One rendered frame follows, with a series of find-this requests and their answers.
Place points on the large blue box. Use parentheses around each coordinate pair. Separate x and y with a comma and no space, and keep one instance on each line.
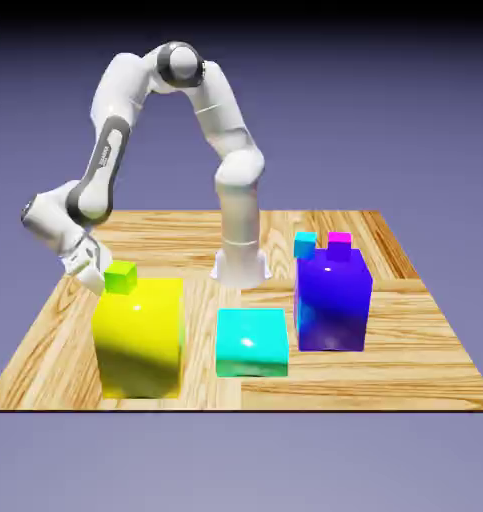
(333,304)

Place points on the small cyan cube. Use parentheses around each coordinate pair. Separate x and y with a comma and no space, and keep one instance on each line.
(304,244)

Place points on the large cyan box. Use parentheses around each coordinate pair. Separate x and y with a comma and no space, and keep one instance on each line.
(251,340)

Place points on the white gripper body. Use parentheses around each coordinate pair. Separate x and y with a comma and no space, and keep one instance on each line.
(90,267)

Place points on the large yellow box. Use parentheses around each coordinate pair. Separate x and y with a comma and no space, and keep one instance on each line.
(139,336)

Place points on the small green cube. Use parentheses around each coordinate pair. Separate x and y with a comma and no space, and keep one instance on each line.
(120,277)

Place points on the small magenta cube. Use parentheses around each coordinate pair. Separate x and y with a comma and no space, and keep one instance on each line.
(339,246)

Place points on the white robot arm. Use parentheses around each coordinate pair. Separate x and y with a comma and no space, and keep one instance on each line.
(229,132)

